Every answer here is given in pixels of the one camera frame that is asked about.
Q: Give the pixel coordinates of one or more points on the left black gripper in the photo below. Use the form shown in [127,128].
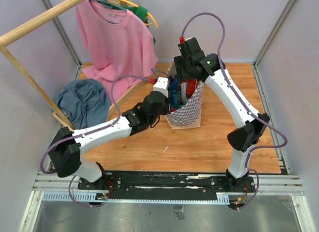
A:
[167,111]

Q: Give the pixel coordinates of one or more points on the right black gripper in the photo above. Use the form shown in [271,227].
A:
[181,72]

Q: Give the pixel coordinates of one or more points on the blue snack bag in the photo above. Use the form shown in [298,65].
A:
[174,91]

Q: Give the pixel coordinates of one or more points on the red Chuba chips bag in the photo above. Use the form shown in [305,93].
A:
[187,88]

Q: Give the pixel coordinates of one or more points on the blue checkered paper bag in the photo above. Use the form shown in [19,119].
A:
[189,116]

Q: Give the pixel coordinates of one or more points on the pink snack bag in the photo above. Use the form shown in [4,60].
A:
[175,107]

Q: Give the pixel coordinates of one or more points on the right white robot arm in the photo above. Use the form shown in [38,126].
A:
[250,124]

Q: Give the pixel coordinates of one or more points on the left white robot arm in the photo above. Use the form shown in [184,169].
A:
[67,147]

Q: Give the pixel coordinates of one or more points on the pink t-shirt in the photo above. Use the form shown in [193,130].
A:
[120,46]

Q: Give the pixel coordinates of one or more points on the blue crumpled cloth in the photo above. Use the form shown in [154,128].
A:
[84,102]

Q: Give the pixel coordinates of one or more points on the green garment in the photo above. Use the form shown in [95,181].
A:
[141,12]

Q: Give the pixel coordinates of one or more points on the yellow hanger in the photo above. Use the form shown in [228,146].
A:
[141,12]

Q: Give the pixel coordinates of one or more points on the grey-blue hanger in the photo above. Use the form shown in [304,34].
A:
[110,5]

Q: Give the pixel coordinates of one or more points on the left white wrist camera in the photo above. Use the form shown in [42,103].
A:
[161,86]

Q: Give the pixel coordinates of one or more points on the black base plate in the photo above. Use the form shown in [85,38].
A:
[173,186]

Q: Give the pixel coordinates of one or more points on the grey slotted cable duct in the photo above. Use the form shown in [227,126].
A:
[93,197]

